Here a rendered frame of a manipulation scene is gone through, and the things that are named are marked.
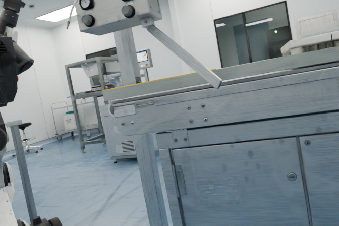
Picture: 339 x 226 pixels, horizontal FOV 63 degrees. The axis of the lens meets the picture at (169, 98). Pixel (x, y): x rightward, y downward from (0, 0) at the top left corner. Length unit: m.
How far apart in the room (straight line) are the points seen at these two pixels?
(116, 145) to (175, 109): 2.85
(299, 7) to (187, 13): 2.13
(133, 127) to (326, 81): 0.51
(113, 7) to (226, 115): 0.42
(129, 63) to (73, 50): 6.50
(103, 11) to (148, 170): 0.65
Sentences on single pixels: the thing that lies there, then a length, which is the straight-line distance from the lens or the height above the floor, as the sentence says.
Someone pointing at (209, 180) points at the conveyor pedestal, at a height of 0.58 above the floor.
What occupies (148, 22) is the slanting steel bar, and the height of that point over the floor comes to 1.05.
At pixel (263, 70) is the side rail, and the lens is 0.71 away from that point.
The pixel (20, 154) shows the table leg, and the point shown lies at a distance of 2.24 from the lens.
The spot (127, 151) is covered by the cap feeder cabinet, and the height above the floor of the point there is 0.15.
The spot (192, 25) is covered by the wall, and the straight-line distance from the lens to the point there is 6.02.
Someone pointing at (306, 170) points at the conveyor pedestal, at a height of 0.59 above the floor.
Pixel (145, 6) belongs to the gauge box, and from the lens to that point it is 0.75.
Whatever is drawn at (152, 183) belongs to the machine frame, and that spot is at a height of 0.49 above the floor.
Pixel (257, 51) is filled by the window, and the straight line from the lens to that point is 5.70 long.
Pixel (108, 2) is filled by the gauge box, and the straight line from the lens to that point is 0.81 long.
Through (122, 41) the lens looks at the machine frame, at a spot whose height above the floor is 1.08.
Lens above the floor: 0.88
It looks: 3 degrees down
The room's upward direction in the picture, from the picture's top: 10 degrees counter-clockwise
